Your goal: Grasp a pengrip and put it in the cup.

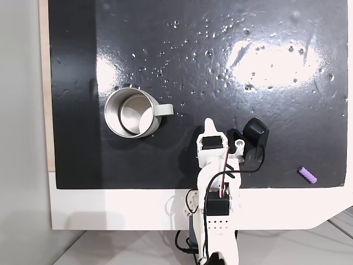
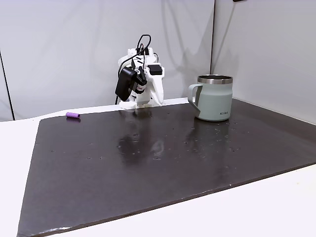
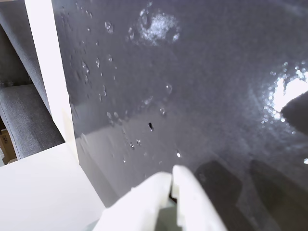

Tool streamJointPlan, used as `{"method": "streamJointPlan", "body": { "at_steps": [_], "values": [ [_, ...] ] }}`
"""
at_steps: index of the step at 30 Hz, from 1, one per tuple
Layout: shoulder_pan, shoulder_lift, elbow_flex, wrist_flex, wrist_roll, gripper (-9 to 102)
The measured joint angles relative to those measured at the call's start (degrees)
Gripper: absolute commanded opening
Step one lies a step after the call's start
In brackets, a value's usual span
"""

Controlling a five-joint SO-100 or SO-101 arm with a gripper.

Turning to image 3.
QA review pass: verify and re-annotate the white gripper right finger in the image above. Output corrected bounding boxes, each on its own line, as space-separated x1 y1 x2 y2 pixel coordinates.
172 165 228 231

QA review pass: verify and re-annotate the glossy black table mat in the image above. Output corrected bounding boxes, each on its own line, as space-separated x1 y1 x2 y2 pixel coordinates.
51 0 308 231

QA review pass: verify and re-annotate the grey fabric sofa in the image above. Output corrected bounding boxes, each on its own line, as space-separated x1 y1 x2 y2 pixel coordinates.
0 0 66 160

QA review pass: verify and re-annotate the brown cardboard box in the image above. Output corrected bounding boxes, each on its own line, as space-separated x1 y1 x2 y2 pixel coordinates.
0 128 18 166

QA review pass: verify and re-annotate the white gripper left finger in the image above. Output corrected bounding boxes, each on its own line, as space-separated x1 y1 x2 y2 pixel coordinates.
92 171 173 231

